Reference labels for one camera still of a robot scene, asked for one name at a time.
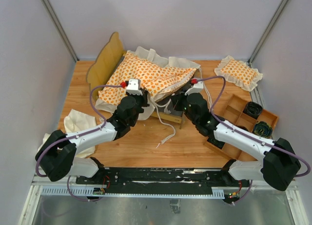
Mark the duck print bed cover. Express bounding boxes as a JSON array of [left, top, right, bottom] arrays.
[[95, 46, 202, 121]]

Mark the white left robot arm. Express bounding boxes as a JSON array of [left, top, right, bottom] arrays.
[[35, 94, 148, 184]]

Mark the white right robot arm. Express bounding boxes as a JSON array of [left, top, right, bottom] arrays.
[[172, 93, 301, 191]]

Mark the wooden compartment organizer box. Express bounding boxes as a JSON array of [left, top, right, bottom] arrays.
[[204, 94, 278, 162]]

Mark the cream cloth pile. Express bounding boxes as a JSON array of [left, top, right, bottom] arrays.
[[38, 109, 98, 160]]

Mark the duck print small pillow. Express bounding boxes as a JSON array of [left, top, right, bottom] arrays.
[[214, 56, 263, 92]]

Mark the dark rolled sock upper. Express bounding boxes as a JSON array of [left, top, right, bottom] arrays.
[[243, 102, 263, 119]]

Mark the dark rolled sock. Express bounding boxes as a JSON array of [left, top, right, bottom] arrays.
[[243, 102, 263, 119], [252, 121, 273, 139]]

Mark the wooden pet bed frame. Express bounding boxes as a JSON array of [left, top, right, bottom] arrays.
[[86, 32, 201, 129]]

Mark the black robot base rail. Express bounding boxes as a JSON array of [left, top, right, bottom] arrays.
[[34, 166, 298, 199]]

